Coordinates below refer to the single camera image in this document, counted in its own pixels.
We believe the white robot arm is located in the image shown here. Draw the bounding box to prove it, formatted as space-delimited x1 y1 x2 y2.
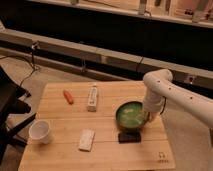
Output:
143 69 213 131

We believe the white paper cup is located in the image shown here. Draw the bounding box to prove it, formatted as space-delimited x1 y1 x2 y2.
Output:
29 120 52 144

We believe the wooden table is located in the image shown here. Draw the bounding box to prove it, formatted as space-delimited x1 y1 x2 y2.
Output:
18 81 176 171

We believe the black office chair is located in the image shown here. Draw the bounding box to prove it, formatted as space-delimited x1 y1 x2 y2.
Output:
0 66 35 164

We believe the white remote controller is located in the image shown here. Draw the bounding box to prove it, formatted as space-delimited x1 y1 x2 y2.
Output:
87 83 98 112

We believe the white rectangular sponge block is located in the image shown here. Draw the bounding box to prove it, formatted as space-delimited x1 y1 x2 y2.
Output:
79 129 95 152

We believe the green ceramic bowl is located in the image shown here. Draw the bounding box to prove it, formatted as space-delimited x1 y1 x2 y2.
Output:
116 101 145 131

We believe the black smartphone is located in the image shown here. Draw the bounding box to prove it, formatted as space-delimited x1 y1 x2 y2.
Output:
118 132 141 143

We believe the orange carrot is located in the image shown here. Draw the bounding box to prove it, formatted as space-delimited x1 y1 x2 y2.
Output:
63 90 74 104

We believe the black floor cable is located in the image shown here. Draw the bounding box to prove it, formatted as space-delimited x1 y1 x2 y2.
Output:
0 44 40 88

